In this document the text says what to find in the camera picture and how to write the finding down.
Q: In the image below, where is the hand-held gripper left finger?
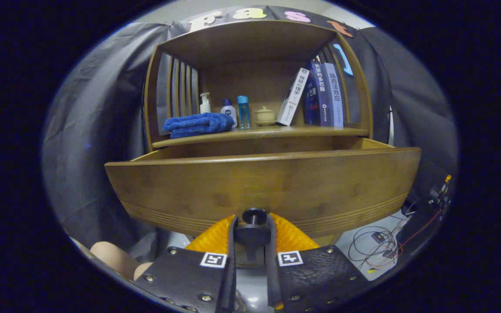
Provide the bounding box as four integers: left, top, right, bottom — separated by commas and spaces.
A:
134, 214, 238, 313

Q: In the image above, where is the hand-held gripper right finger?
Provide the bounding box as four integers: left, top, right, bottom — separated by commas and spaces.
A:
266, 212, 371, 313

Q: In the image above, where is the wooden drawer with black knob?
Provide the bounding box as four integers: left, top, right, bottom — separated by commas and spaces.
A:
105, 137, 421, 261

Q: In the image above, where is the wooden countertop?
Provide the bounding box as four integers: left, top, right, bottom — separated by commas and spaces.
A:
152, 124, 369, 148

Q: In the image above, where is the person's beige clothing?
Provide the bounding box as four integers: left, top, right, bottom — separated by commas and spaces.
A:
77, 237, 153, 281

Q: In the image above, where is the black device with orange tip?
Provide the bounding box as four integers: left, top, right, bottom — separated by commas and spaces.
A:
429, 175, 452, 209

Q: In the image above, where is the blue folded towel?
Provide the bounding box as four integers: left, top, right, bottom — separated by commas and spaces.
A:
163, 113, 235, 139

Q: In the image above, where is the cream lidded teacup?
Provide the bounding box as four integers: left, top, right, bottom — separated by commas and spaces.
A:
255, 106, 277, 126

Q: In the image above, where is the white bottle with blue cap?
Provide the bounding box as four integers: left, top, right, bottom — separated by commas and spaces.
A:
220, 99, 238, 128

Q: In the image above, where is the clear blue bottle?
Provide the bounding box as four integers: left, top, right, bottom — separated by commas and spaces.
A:
237, 96, 251, 129

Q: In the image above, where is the dark blue book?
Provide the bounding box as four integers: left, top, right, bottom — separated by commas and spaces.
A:
304, 61, 334, 127

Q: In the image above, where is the pale blue book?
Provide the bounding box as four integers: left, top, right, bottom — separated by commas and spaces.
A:
323, 63, 344, 128

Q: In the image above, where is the white book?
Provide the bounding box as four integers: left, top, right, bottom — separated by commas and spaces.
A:
277, 67, 310, 127

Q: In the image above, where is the tangle of thin cables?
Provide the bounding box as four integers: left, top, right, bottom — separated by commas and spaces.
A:
348, 213, 444, 274

